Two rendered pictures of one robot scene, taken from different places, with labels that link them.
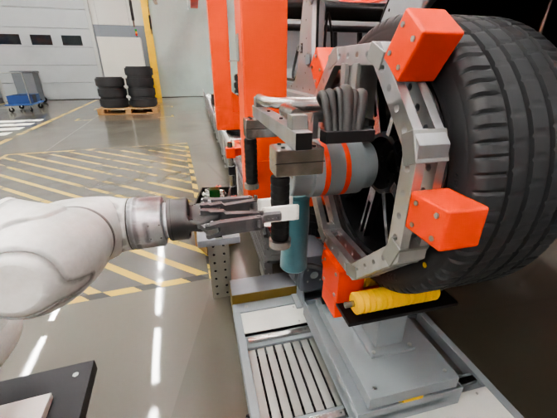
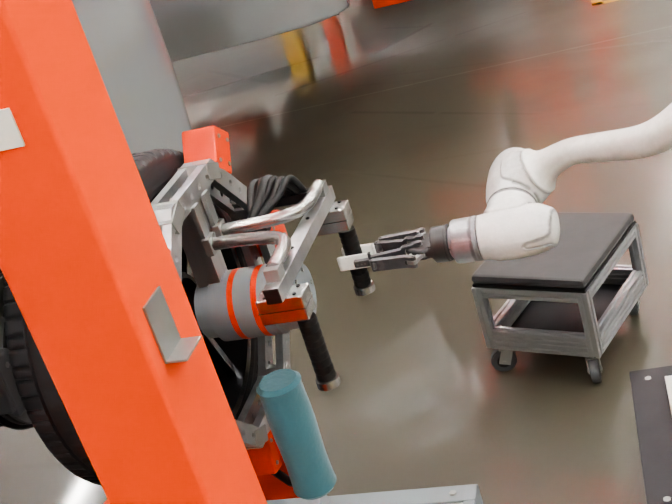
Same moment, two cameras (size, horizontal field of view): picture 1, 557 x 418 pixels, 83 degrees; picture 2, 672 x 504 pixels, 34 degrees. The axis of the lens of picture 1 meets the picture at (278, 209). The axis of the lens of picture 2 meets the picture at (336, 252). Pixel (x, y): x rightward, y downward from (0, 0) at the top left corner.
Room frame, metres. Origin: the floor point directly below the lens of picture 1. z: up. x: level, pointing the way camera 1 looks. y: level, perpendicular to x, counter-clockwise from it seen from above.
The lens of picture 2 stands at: (2.26, 1.13, 1.78)
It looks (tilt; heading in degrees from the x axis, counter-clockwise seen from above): 24 degrees down; 214
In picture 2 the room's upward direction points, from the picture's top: 18 degrees counter-clockwise
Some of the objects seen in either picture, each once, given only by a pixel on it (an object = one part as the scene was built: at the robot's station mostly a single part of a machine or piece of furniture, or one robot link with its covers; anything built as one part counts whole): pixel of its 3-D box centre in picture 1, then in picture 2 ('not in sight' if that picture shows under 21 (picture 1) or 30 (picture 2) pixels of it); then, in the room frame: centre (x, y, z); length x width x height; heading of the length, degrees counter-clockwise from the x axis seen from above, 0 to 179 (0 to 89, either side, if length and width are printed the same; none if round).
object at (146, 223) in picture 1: (151, 221); (465, 240); (0.49, 0.22, 0.83); 0.09 x 0.06 x 0.09; 14
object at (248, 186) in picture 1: (250, 162); (317, 348); (0.88, 0.08, 0.83); 0.04 x 0.04 x 0.16
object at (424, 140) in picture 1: (353, 165); (223, 306); (0.77, -0.19, 0.85); 0.54 x 0.07 x 0.54; 14
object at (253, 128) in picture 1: (260, 126); (285, 303); (0.88, 0.05, 0.93); 0.09 x 0.05 x 0.05; 104
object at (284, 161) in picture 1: (296, 157); (328, 217); (0.55, -0.03, 0.93); 0.09 x 0.05 x 0.05; 104
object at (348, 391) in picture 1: (370, 344); not in sight; (0.86, -0.34, 0.13); 0.50 x 0.36 x 0.10; 14
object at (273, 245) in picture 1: (279, 210); (355, 258); (0.55, 0.00, 0.83); 0.04 x 0.04 x 0.16
